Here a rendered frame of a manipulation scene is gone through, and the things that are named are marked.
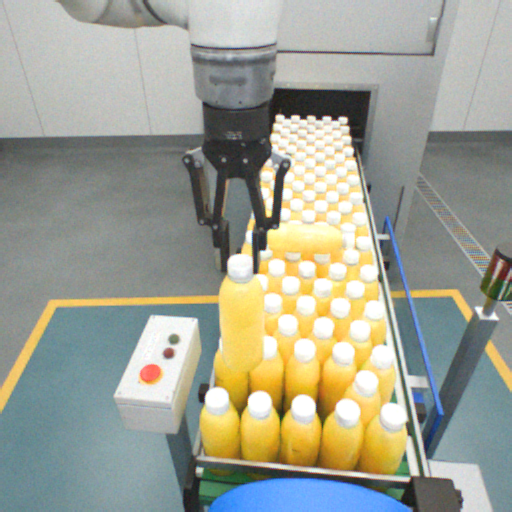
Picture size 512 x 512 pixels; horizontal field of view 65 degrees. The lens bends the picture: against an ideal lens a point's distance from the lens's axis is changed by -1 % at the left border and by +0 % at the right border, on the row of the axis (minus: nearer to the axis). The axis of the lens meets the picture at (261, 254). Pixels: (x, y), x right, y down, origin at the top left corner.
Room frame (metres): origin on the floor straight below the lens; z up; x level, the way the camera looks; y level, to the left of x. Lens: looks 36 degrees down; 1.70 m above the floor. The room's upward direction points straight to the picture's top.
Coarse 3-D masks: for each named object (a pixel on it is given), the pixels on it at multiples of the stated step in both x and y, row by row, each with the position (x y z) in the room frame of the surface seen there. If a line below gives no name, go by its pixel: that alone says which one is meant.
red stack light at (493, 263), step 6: (492, 258) 0.63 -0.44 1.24; (498, 258) 0.61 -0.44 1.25; (492, 264) 0.62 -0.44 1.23; (498, 264) 0.61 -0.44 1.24; (504, 264) 0.60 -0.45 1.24; (510, 264) 0.59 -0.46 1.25; (492, 270) 0.61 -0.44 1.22; (498, 270) 0.60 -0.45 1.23; (504, 270) 0.59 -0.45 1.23; (510, 270) 0.59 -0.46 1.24; (498, 276) 0.60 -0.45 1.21; (504, 276) 0.59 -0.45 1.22; (510, 276) 0.59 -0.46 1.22
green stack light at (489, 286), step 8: (488, 272) 0.62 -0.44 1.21; (488, 280) 0.61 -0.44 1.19; (496, 280) 0.60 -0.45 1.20; (480, 288) 0.62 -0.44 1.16; (488, 288) 0.61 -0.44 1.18; (496, 288) 0.59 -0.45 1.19; (504, 288) 0.59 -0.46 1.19; (488, 296) 0.60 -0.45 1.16; (496, 296) 0.59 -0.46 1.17; (504, 296) 0.59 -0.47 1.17
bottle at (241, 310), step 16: (224, 288) 0.45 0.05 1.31; (240, 288) 0.45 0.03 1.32; (256, 288) 0.45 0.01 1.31; (224, 304) 0.44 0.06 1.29; (240, 304) 0.43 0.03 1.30; (256, 304) 0.44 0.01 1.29; (224, 320) 0.44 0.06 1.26; (240, 320) 0.43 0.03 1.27; (256, 320) 0.44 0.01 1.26; (224, 336) 0.44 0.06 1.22; (240, 336) 0.43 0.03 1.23; (256, 336) 0.44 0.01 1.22; (224, 352) 0.45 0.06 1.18; (240, 352) 0.43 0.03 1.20; (256, 352) 0.44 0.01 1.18; (240, 368) 0.43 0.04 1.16
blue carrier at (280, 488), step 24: (288, 480) 0.22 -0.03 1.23; (312, 480) 0.22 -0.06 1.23; (216, 504) 0.22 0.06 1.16; (240, 504) 0.21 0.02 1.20; (264, 504) 0.20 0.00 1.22; (288, 504) 0.19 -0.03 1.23; (312, 504) 0.19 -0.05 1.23; (336, 504) 0.19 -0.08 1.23; (360, 504) 0.19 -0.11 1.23; (384, 504) 0.20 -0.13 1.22
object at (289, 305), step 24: (288, 144) 1.65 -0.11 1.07; (312, 144) 1.64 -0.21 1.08; (264, 168) 1.41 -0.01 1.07; (312, 168) 1.38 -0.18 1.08; (360, 192) 1.25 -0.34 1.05; (264, 264) 0.82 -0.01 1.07; (288, 264) 0.82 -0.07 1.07; (360, 264) 0.85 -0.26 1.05; (312, 288) 0.75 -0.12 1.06; (336, 288) 0.74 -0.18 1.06; (264, 312) 0.65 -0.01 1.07; (288, 312) 0.68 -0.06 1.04; (312, 312) 0.64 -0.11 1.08; (360, 312) 0.67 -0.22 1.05; (336, 336) 0.61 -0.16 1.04; (384, 336) 0.61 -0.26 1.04
